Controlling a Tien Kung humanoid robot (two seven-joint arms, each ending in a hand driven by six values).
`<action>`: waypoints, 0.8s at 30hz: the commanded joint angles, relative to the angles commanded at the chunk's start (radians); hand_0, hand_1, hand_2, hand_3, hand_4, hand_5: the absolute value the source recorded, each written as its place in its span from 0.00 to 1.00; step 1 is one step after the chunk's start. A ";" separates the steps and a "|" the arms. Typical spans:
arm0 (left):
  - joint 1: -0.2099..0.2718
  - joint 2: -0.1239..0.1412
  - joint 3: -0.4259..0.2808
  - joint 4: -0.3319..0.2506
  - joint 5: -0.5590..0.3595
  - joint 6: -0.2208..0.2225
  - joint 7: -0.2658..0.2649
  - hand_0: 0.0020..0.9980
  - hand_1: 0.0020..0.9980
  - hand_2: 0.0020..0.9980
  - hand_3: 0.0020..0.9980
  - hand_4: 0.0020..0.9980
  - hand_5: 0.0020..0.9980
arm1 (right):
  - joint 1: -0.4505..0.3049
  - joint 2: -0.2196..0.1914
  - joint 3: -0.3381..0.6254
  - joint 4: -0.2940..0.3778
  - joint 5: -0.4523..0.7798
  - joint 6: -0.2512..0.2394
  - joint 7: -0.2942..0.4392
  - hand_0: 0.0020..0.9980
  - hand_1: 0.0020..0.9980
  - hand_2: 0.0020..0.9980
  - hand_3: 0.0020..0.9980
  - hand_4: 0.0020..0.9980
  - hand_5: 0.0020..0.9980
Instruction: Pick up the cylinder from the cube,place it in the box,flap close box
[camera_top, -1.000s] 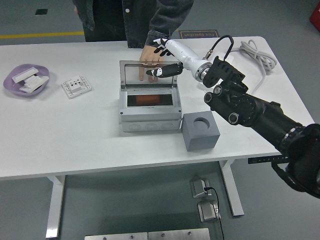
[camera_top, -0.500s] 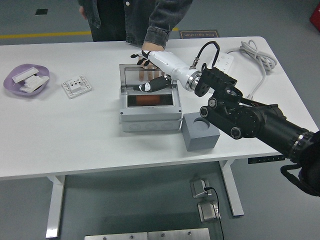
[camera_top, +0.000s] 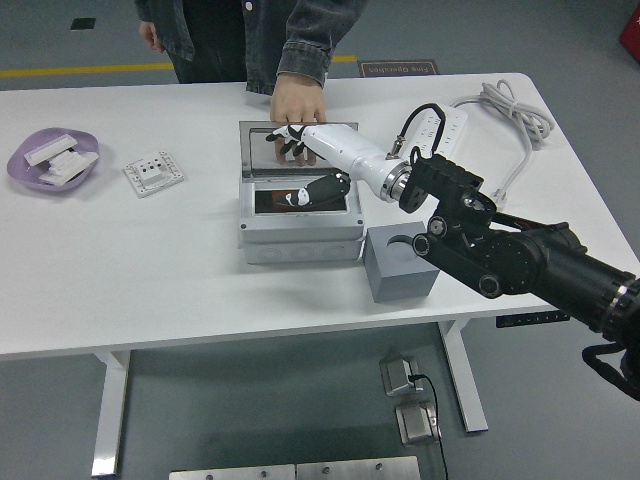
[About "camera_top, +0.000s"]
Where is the white and black robot right hand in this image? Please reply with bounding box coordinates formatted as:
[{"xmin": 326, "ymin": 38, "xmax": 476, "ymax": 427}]
[{"xmin": 264, "ymin": 123, "xmax": 402, "ymax": 208}]

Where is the person's left hand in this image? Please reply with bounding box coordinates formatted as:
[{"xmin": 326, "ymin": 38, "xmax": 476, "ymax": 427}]
[{"xmin": 269, "ymin": 74, "xmax": 328, "ymax": 167}]

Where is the person's right hand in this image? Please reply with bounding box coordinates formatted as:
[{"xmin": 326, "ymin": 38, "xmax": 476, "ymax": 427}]
[{"xmin": 138, "ymin": 19, "xmax": 167, "ymax": 55}]

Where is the grey electrical box with clear lid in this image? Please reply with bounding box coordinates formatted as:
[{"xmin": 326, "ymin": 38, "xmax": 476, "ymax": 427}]
[{"xmin": 237, "ymin": 119, "xmax": 366, "ymax": 266}]

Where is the grey cube with round hole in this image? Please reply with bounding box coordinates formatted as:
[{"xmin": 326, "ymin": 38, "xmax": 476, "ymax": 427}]
[{"xmin": 362, "ymin": 221, "xmax": 441, "ymax": 304}]

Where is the metal floor socket box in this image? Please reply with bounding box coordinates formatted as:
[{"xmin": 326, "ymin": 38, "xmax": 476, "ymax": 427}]
[
  {"xmin": 394, "ymin": 402, "xmax": 444, "ymax": 448},
  {"xmin": 378, "ymin": 354, "xmax": 424, "ymax": 399}
]

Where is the person's torso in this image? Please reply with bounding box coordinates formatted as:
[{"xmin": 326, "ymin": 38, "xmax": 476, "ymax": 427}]
[{"xmin": 133, "ymin": 0, "xmax": 301, "ymax": 97}]

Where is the brown floor sign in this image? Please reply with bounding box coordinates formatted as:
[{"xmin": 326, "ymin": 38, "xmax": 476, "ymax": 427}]
[{"xmin": 357, "ymin": 59, "xmax": 438, "ymax": 79}]

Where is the white power strip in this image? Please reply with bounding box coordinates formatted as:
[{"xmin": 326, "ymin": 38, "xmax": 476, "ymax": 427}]
[{"xmin": 402, "ymin": 103, "xmax": 469, "ymax": 161}]

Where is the white socket panel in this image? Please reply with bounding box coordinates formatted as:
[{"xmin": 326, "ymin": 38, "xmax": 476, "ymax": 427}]
[{"xmin": 122, "ymin": 151, "xmax": 187, "ymax": 200}]

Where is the long white plastic part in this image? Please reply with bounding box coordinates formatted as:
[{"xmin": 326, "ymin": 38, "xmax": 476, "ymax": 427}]
[{"xmin": 23, "ymin": 133, "xmax": 79, "ymax": 166}]

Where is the purple bowl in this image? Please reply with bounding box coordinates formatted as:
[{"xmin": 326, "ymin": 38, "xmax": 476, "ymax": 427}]
[{"xmin": 6, "ymin": 127, "xmax": 101, "ymax": 196}]

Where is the black table control panel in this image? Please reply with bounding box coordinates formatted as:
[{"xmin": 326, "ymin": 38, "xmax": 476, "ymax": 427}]
[{"xmin": 496, "ymin": 310, "xmax": 570, "ymax": 329}]

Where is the white table leg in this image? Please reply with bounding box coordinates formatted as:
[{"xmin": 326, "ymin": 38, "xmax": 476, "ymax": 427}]
[
  {"xmin": 90, "ymin": 349, "xmax": 132, "ymax": 477},
  {"xmin": 437, "ymin": 319, "xmax": 490, "ymax": 434}
]

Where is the red object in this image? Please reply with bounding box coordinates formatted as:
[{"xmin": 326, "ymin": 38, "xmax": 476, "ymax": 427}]
[{"xmin": 618, "ymin": 9, "xmax": 640, "ymax": 51}]

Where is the metal plate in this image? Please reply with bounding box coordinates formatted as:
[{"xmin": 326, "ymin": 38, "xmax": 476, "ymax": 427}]
[
  {"xmin": 295, "ymin": 455, "xmax": 421, "ymax": 480},
  {"xmin": 168, "ymin": 463, "xmax": 297, "ymax": 480}
]

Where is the white power cord with plug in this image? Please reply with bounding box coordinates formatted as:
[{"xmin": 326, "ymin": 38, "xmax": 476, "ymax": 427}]
[{"xmin": 451, "ymin": 81, "xmax": 555, "ymax": 209}]

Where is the black floor cable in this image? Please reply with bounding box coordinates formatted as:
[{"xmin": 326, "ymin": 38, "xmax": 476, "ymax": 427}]
[{"xmin": 407, "ymin": 373, "xmax": 450, "ymax": 480}]

